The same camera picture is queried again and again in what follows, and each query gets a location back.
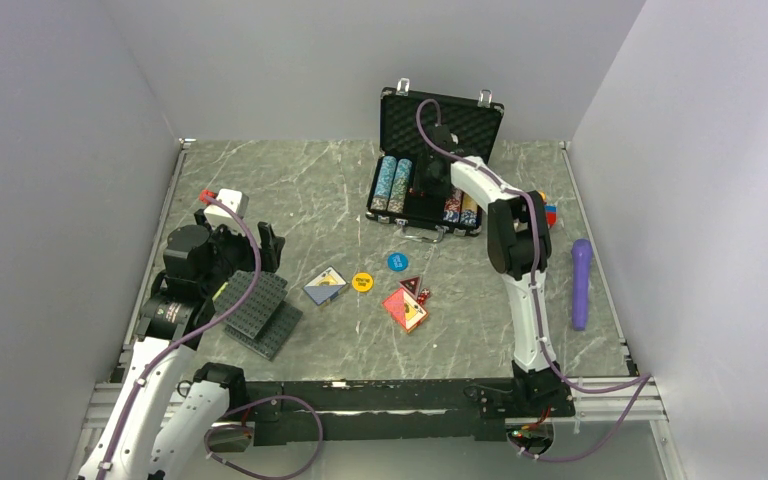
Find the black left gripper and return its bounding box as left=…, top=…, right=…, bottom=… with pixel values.
left=195, top=209, right=284, bottom=295

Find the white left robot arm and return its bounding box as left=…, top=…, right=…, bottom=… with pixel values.
left=75, top=210, right=285, bottom=479

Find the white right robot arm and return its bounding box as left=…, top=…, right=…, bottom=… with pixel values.
left=417, top=124, right=575, bottom=417

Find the black poker chip case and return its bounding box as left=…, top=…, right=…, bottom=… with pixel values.
left=366, top=78, right=505, bottom=243

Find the green and grey chip stack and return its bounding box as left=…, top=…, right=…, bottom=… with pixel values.
left=387, top=158, right=413, bottom=213

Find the purple red blue chip stack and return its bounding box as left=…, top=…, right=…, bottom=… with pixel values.
left=442, top=188, right=463, bottom=224

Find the large dark grey baseplate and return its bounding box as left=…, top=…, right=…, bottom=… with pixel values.
left=213, top=271, right=287, bottom=340

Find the blue and grey chip stack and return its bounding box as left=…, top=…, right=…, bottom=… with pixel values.
left=370, top=156, right=398, bottom=210

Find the yellow and blue chip stack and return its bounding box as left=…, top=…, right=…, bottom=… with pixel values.
left=460, top=193, right=479, bottom=228

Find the lower dark grey baseplate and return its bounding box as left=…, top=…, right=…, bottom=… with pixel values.
left=224, top=301, right=303, bottom=361

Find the yellow big blind button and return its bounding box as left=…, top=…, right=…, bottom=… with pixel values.
left=351, top=272, right=374, bottom=293

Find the blue small blind button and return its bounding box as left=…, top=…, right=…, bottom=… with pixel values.
left=387, top=252, right=409, bottom=272

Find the black triangular all-in marker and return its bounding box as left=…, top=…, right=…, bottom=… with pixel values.
left=399, top=276, right=422, bottom=297

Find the colourful toy brick figure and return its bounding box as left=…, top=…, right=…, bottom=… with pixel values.
left=538, top=191, right=557, bottom=228

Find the red backed card deck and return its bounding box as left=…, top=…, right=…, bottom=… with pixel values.
left=381, top=287, right=429, bottom=333

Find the purple toy microphone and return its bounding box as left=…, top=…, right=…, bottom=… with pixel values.
left=571, top=238, right=594, bottom=331

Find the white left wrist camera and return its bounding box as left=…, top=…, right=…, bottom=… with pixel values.
left=199, top=188, right=249, bottom=231

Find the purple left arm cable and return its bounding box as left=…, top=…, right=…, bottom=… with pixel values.
left=95, top=192, right=324, bottom=480

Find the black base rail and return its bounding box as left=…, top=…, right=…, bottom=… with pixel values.
left=82, top=377, right=667, bottom=446

